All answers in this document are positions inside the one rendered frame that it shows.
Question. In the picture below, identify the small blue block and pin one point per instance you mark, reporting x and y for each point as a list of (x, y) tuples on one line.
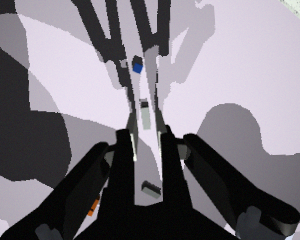
[(138, 68)]

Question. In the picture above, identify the dark brown rod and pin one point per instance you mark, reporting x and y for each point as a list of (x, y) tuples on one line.
[(94, 206)]

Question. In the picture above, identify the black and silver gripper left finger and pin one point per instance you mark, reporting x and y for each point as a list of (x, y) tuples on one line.
[(61, 214)]

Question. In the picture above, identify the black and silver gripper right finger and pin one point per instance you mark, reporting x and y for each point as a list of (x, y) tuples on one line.
[(252, 213)]

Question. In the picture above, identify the grey rectangular block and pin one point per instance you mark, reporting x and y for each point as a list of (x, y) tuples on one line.
[(145, 117), (148, 189)]

